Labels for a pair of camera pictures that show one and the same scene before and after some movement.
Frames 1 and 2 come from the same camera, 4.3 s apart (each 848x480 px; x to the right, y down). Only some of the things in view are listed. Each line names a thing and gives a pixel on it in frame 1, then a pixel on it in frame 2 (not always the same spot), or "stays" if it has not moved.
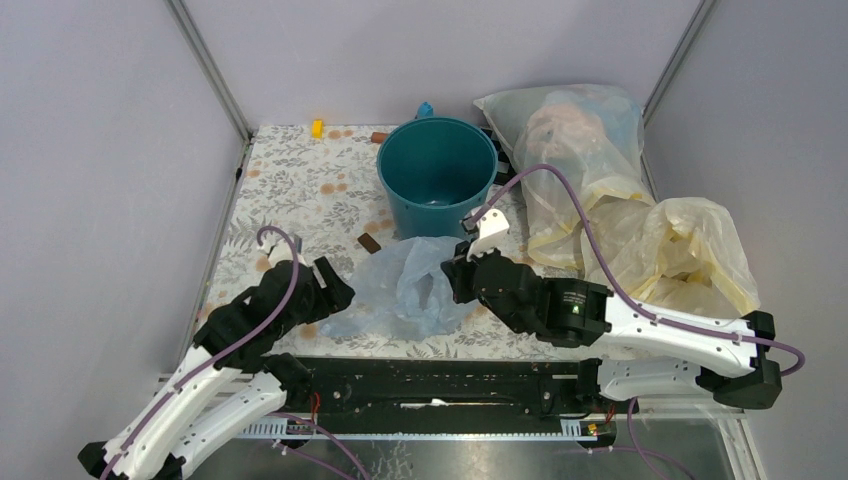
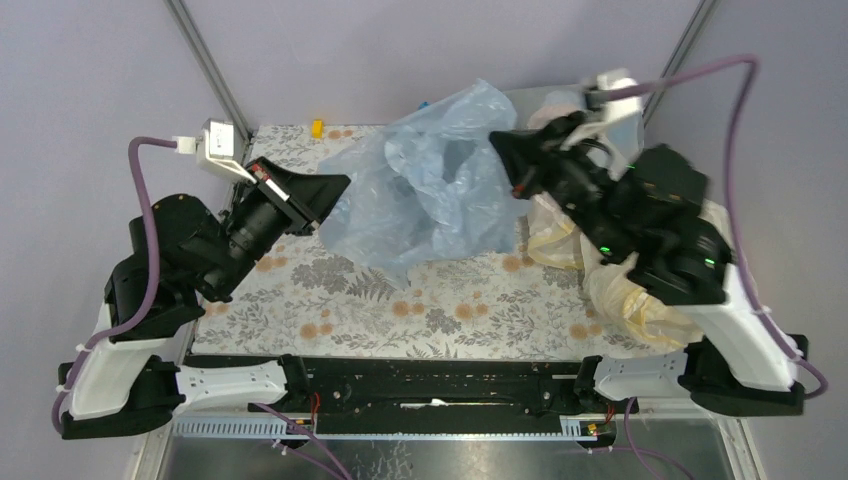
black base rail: x=446 y=389 stays
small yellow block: x=318 y=127 stays
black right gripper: x=457 y=271 -> x=526 y=153
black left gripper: x=338 y=295 -> x=306 y=197
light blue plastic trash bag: x=402 y=293 -> x=426 y=188
